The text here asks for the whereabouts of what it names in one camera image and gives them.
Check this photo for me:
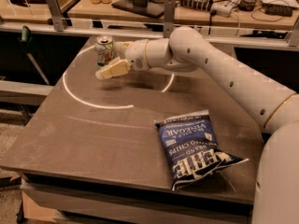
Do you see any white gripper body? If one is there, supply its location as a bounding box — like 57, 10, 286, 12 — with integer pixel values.
125, 39, 150, 71

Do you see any metal rail barrier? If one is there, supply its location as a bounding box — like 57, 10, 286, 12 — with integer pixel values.
0, 21, 299, 51

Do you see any black keyboard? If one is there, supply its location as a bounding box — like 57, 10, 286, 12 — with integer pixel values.
264, 4, 292, 17

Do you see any black monitor stand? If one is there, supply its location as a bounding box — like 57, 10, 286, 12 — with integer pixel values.
112, 0, 164, 19

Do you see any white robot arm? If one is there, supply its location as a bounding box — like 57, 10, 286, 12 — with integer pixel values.
95, 27, 299, 224

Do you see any green white 7up can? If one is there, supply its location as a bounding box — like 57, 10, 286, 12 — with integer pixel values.
94, 35, 116, 66

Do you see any metal bracket post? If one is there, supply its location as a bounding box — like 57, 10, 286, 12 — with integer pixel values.
163, 0, 176, 38
46, 0, 65, 32

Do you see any left metal bracket post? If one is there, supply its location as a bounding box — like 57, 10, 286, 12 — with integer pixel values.
46, 0, 65, 32

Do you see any green handled tool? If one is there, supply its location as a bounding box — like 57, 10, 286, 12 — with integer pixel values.
19, 25, 50, 86

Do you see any middle metal bracket post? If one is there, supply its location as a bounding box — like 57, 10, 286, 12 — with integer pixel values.
163, 0, 176, 38

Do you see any blue kettle chips bag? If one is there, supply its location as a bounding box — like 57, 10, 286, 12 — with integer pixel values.
155, 109, 248, 190

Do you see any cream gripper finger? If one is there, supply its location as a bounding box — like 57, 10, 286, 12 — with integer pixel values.
95, 58, 131, 79
114, 41, 133, 58

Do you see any power strip with cables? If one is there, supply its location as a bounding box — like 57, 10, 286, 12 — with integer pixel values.
179, 0, 233, 18

